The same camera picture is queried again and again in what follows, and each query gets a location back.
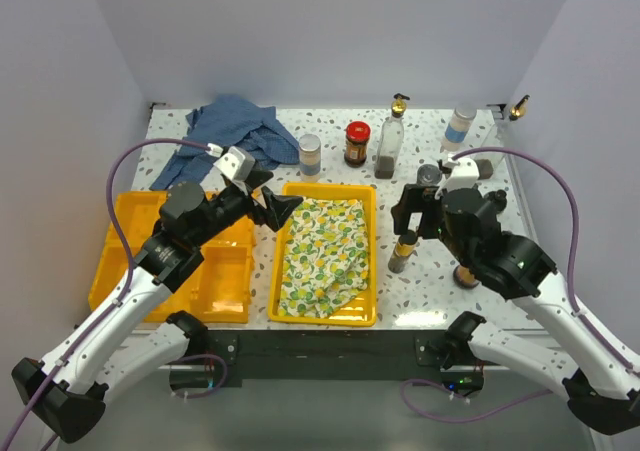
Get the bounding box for dark bottle gold band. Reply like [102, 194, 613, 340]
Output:
[388, 230, 418, 274]

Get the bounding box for grey cap salt grinder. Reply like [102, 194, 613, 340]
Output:
[416, 164, 442, 186]

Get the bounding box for lemon print cloth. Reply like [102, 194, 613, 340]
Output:
[278, 198, 370, 319]

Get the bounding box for corner glass bottle gold pourer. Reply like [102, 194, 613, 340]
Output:
[473, 94, 530, 180]

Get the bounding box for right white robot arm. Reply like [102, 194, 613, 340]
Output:
[391, 184, 639, 435]

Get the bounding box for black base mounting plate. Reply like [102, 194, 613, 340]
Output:
[149, 330, 506, 390]

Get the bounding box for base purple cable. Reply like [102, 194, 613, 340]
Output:
[399, 378, 554, 431]
[169, 353, 229, 400]

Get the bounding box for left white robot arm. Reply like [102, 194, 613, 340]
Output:
[11, 182, 303, 443]

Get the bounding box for red cap soy bottle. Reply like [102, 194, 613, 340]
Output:
[453, 265, 479, 289]

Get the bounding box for blue label spice jar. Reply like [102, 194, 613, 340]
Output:
[298, 134, 321, 182]

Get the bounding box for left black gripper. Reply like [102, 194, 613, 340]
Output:
[191, 168, 302, 247]

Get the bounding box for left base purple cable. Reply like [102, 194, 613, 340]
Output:
[169, 353, 229, 400]

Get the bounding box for yellow compartment organizer tray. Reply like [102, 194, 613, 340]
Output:
[88, 191, 256, 323]

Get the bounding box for glass oil bottle gold pourer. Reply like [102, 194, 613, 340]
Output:
[374, 93, 410, 179]

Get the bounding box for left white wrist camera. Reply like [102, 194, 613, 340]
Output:
[214, 146, 256, 182]

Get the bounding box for blue checkered shirt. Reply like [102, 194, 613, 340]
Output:
[150, 94, 299, 191]

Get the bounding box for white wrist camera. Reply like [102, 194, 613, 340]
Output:
[438, 155, 479, 193]
[214, 146, 256, 182]

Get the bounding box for red lid sauce jar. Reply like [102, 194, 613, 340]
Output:
[344, 121, 371, 167]

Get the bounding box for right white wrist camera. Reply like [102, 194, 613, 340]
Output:
[438, 155, 479, 193]

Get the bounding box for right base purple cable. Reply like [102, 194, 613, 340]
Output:
[399, 378, 554, 431]

